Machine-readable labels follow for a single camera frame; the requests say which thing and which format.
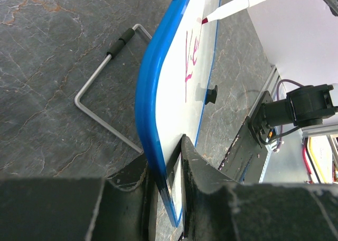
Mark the blue framed whiteboard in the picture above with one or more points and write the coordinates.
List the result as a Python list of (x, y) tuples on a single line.
[(171, 92)]

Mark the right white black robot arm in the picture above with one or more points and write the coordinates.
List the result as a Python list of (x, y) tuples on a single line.
[(303, 107)]

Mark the white marker pen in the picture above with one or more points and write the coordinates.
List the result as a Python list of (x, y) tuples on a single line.
[(229, 9)]

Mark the black whiteboard pen clip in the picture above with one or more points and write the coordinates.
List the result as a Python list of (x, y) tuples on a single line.
[(211, 95)]

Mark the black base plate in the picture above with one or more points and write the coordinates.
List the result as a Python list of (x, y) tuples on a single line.
[(245, 159)]

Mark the metal wire whiteboard stand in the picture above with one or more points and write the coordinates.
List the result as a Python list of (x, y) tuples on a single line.
[(108, 96)]

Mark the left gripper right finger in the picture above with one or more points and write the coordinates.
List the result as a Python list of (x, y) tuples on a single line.
[(216, 207)]

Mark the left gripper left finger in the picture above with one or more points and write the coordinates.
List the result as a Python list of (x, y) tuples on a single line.
[(120, 207)]

